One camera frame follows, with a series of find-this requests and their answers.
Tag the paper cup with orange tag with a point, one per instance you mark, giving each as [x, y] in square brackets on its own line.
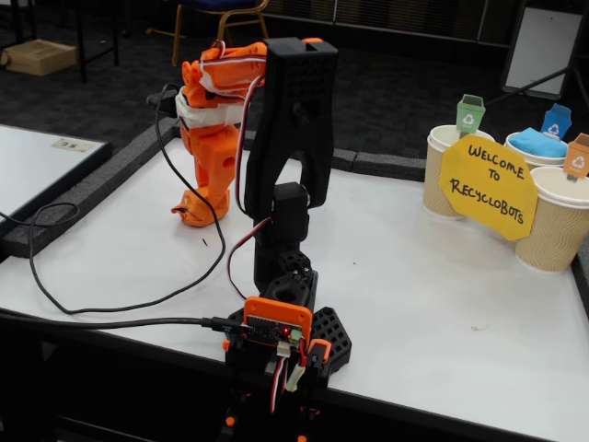
[557, 230]

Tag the black metal table legs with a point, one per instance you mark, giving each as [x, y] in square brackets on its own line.
[82, 46]

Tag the paper cup with blue tag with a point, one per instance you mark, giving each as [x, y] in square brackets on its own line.
[529, 159]

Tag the black wrist webcam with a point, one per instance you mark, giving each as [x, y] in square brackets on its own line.
[163, 99]

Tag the paper cup with green tag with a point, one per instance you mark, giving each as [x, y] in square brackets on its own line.
[435, 193]

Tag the brown cardboard box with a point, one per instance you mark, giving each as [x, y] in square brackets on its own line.
[39, 57]

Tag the orange and black robot arm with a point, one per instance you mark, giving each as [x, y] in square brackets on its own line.
[294, 138]

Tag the black tripod leg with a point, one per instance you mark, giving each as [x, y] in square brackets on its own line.
[529, 87]

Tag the white board with black frame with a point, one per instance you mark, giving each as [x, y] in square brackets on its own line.
[27, 170]

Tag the orange controller board housing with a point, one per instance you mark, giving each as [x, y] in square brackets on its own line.
[276, 310]

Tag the short black foam border strip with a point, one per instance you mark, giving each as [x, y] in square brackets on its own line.
[396, 166]
[582, 294]

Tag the orange recycling bin tag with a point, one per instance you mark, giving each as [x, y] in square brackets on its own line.
[580, 159]

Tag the blue recycling bin tag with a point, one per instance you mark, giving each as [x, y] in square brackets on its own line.
[557, 122]

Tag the white panel with dark frame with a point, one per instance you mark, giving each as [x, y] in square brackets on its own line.
[538, 50]

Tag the small paper label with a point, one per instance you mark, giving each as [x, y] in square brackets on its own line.
[71, 145]

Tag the blue paper wad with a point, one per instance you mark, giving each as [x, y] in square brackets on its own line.
[536, 140]

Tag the orange paper ball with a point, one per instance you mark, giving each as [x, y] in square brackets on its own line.
[198, 214]

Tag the green recycling bin tag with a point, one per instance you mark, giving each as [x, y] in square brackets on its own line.
[469, 117]

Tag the gold frame blue seat chair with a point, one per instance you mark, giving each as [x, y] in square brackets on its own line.
[216, 3]

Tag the yellow welcome sign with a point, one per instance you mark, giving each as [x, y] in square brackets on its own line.
[485, 189]

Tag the black robot base with clamp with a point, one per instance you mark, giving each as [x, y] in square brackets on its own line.
[331, 336]

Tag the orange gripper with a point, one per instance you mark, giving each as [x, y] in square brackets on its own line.
[208, 184]

